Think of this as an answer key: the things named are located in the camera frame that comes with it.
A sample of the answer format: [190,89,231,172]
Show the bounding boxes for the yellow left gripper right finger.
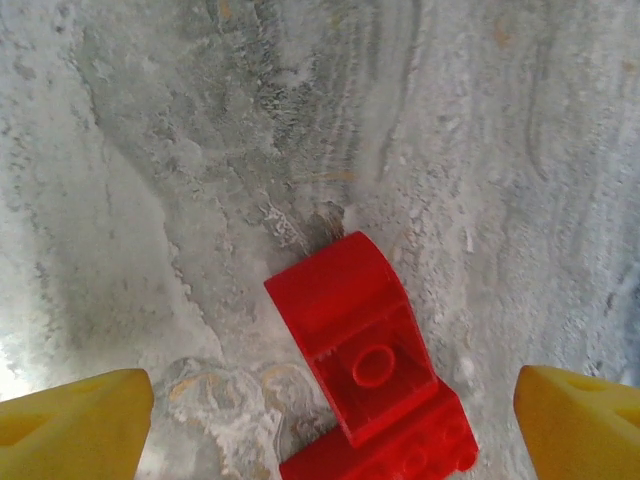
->
[513,364,640,480]

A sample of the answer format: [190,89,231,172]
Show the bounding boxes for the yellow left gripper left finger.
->
[0,368,154,480]

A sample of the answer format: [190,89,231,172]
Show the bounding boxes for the red zigzag lego piece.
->
[263,230,480,480]

